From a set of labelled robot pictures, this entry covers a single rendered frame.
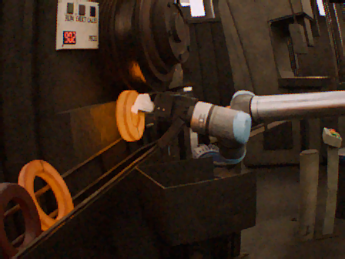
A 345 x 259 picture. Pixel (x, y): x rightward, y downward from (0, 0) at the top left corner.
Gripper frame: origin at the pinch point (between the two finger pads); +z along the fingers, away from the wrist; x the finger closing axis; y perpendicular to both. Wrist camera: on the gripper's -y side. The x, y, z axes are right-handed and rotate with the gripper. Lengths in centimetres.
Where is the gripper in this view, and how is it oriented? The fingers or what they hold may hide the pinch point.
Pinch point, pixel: (130, 109)
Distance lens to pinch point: 140.4
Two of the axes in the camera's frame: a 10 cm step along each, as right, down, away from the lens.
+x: -3.2, 1.3, -9.4
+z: -9.3, -2.2, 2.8
